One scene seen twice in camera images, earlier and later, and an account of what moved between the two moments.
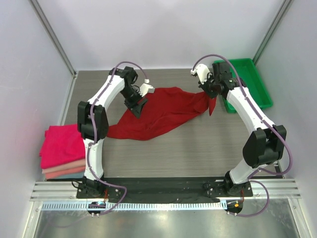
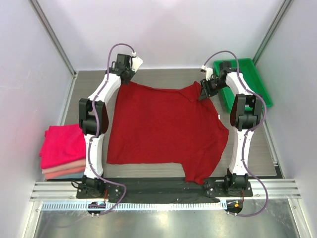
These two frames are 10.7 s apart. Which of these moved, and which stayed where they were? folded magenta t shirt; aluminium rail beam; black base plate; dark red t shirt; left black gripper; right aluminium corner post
Moved: dark red t shirt; left black gripper
Stayed: right aluminium corner post; aluminium rail beam; black base plate; folded magenta t shirt
